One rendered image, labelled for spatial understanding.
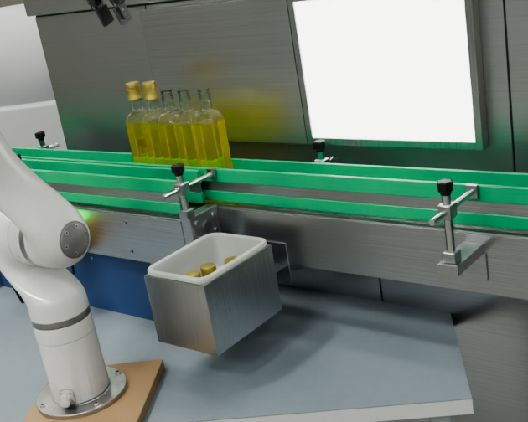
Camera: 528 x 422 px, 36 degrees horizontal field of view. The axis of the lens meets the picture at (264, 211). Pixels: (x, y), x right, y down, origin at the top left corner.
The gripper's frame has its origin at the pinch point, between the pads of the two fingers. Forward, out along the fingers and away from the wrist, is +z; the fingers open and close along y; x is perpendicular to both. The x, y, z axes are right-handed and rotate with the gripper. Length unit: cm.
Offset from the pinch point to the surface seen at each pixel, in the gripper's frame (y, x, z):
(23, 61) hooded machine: 206, -101, 68
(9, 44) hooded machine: 212, -103, 59
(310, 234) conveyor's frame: -35, 8, 51
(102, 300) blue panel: 31, 23, 70
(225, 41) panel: -4.8, -22.7, 20.5
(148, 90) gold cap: 10.5, -7.4, 23.7
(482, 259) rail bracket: -74, 8, 52
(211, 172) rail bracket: -8.9, 2.7, 39.7
